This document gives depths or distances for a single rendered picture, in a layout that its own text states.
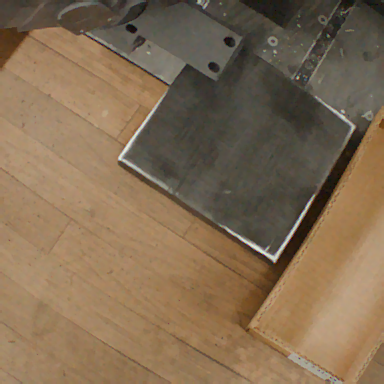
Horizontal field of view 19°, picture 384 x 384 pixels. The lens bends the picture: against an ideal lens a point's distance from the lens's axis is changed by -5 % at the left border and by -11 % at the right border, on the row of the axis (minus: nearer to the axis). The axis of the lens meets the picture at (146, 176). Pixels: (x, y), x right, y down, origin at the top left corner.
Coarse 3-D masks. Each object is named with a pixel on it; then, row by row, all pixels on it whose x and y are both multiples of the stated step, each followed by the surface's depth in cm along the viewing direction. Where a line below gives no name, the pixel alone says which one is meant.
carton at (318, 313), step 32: (352, 160) 109; (352, 192) 113; (320, 224) 105; (352, 224) 112; (320, 256) 111; (352, 256) 111; (288, 288) 110; (320, 288) 110; (352, 288) 110; (256, 320) 102; (288, 320) 109; (320, 320) 109; (352, 320) 109; (288, 352) 107; (320, 352) 108; (352, 352) 109
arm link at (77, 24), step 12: (84, 0) 80; (96, 0) 81; (120, 0) 85; (156, 0) 87; (168, 0) 87; (180, 0) 88; (60, 12) 81; (72, 12) 81; (84, 12) 82; (96, 12) 82; (108, 12) 83; (60, 24) 82; (72, 24) 83; (84, 24) 84; (96, 24) 85
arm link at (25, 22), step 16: (0, 0) 77; (16, 0) 77; (32, 0) 78; (48, 0) 78; (64, 0) 79; (112, 0) 82; (0, 16) 79; (16, 16) 79; (32, 16) 80; (48, 16) 81
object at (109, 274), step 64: (0, 64) 114; (64, 64) 115; (128, 64) 115; (0, 128) 113; (64, 128) 113; (128, 128) 113; (0, 192) 111; (64, 192) 112; (128, 192) 112; (320, 192) 113; (0, 256) 110; (64, 256) 110; (128, 256) 111; (192, 256) 111; (256, 256) 111; (0, 320) 108; (64, 320) 109; (128, 320) 109; (192, 320) 109
